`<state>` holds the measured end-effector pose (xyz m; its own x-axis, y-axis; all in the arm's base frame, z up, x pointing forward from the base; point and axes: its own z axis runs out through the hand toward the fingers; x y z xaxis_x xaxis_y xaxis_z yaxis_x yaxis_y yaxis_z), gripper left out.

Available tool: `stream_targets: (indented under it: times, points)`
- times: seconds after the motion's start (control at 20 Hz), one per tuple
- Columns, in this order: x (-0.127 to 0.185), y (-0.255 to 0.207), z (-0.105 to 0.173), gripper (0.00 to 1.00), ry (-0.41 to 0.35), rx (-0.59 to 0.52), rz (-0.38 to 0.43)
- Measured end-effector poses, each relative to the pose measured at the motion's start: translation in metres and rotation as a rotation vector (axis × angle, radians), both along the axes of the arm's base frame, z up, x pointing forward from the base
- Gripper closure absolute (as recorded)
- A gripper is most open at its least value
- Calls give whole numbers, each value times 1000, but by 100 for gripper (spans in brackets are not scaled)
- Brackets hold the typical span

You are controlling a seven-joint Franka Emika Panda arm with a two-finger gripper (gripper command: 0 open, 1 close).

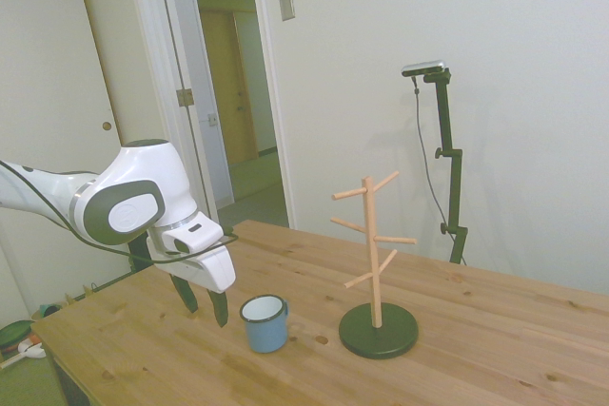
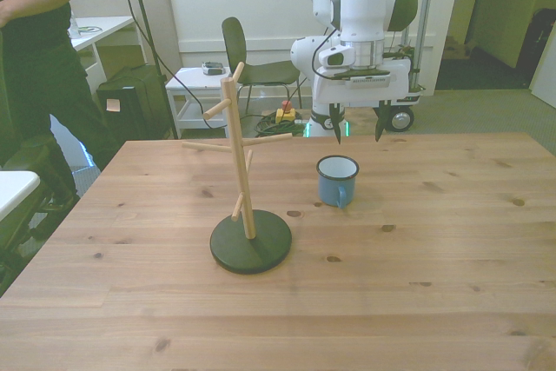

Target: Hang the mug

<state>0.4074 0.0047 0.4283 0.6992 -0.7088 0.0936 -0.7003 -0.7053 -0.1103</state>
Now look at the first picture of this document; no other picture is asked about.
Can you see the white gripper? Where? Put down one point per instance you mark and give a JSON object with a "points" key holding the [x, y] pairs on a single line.
{"points": [[216, 270]]}

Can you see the blue enamel mug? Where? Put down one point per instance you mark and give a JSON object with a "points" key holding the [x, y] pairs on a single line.
{"points": [[266, 334]]}

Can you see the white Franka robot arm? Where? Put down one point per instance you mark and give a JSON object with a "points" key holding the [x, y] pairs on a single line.
{"points": [[128, 173]]}

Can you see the wooden mug tree black base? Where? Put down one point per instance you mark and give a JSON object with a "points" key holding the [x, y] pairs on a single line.
{"points": [[378, 337]]}

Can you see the black upright speaker box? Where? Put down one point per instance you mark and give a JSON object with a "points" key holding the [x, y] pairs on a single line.
{"points": [[139, 254]]}

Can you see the teal small floor object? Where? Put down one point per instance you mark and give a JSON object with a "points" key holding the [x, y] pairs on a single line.
{"points": [[49, 309]]}

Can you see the white floor object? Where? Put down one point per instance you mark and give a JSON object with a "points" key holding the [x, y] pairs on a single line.
{"points": [[34, 351]]}

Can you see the green round floor object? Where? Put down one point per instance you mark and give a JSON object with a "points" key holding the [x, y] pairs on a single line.
{"points": [[12, 334]]}

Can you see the brass door hinge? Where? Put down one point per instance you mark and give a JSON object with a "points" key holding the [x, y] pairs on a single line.
{"points": [[185, 97]]}

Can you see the brown wooden hallway door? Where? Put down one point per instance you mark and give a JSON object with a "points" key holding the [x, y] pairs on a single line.
{"points": [[223, 92]]}

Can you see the white open door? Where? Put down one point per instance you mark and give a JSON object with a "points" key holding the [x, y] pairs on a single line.
{"points": [[123, 44]]}

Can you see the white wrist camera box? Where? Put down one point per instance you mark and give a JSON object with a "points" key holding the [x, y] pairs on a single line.
{"points": [[197, 235]]}

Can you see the black camera stand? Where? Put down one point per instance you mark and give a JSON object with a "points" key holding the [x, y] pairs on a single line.
{"points": [[454, 187]]}

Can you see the grey wall switch plate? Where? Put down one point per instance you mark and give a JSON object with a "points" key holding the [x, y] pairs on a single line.
{"points": [[286, 3]]}

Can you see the grey exterior camera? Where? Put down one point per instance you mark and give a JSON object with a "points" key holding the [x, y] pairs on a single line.
{"points": [[425, 67]]}

